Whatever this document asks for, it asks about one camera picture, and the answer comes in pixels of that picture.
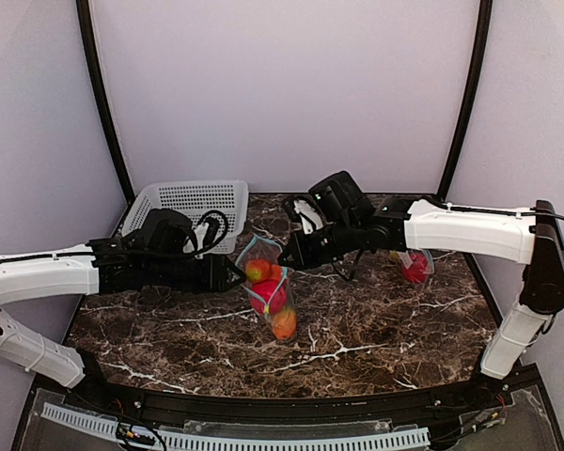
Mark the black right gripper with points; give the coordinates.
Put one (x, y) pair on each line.
(307, 249)

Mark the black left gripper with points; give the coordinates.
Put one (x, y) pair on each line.
(211, 274)

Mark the orange toy pumpkin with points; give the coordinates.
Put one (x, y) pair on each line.
(277, 273)

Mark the red toy pepper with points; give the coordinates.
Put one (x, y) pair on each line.
(257, 270)

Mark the clear zip bag blue zipper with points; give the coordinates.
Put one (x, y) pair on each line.
(262, 248)

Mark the pink toy fruit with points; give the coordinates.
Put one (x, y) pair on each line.
(268, 297)

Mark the orange green toy mango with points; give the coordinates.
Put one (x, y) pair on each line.
(284, 323)

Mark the clear zip bag yellow slider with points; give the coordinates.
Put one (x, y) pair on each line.
(427, 254)

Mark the red toy apple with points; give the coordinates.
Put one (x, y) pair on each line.
(414, 267)

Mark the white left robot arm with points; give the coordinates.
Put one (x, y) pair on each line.
(167, 250)

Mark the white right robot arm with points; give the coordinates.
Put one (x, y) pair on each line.
(337, 218)

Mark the white perforated plastic basket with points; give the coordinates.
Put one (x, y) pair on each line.
(193, 199)

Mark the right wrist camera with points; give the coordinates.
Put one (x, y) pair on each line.
(301, 210)

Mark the white slotted cable duct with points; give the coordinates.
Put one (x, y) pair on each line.
(109, 429)

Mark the black front frame rail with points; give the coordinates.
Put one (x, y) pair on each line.
(438, 404)

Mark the left black frame post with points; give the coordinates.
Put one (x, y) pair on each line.
(94, 70)

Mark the black frame post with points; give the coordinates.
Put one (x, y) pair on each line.
(485, 9)
(94, 70)

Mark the right black frame post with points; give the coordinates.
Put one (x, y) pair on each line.
(485, 9)

